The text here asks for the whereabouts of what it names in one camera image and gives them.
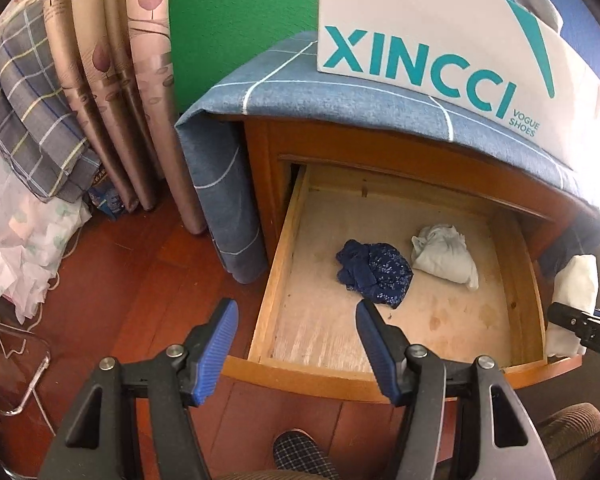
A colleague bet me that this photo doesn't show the white cord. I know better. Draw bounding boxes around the white cord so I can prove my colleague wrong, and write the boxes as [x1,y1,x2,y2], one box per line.
[0,222,88,361]

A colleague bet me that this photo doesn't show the blue checked cloth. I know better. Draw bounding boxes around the blue checked cloth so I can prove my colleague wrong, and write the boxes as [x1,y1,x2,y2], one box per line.
[174,30,600,286]

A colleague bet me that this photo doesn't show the beige leaf print curtain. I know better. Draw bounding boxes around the beige leaf print curtain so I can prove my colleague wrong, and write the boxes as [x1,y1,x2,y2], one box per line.
[40,0,208,235]

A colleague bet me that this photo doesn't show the blue packet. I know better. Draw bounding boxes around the blue packet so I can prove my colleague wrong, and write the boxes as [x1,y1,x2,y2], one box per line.
[87,180,141,221]

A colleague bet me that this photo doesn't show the grey plaid bedding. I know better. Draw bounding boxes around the grey plaid bedding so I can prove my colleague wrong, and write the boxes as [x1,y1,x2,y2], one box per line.
[0,5,103,205]

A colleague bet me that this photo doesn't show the wooden drawer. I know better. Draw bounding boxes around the wooden drawer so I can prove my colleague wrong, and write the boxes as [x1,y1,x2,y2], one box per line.
[220,162,583,403]

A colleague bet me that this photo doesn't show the beige underwear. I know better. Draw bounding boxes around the beige underwear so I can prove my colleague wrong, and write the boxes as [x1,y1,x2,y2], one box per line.
[545,254,600,358]

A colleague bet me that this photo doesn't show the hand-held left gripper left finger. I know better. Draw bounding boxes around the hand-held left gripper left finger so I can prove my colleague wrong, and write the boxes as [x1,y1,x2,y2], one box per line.
[45,297,240,480]

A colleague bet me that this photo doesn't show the clear plastic stool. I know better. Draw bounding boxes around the clear plastic stool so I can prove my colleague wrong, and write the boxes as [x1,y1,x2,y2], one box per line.
[0,312,52,416]

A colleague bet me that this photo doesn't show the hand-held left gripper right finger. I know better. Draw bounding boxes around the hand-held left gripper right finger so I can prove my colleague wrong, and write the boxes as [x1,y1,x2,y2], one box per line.
[355,299,556,480]

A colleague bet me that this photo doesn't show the person's left plaid slipper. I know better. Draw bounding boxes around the person's left plaid slipper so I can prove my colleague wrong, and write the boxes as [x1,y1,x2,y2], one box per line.
[272,429,341,480]

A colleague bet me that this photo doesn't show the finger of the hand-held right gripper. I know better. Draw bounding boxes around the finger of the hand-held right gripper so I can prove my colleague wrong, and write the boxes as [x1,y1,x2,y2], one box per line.
[547,301,597,347]

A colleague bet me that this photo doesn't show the green foam mat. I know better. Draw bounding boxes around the green foam mat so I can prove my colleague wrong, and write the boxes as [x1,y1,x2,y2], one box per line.
[167,0,323,116]

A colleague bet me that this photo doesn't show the white floral sheet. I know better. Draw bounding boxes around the white floral sheet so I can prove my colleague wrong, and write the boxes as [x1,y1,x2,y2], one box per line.
[0,125,93,326]

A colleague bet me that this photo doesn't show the light grey underwear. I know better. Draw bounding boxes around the light grey underwear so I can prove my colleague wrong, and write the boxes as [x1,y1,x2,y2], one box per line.
[410,224,481,291]

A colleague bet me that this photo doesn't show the wooden nightstand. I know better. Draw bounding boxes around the wooden nightstand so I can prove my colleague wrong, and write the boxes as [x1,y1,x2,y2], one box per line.
[235,115,600,271]

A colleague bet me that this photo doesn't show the person's right leg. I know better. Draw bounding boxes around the person's right leg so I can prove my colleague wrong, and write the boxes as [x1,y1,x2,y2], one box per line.
[535,402,600,480]

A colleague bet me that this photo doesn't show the dark blue underwear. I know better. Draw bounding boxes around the dark blue underwear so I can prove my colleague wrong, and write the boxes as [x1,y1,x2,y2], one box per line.
[335,239,415,310]

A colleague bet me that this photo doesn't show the white shoe box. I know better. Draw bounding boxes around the white shoe box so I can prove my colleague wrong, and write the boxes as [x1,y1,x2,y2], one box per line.
[316,0,600,161]

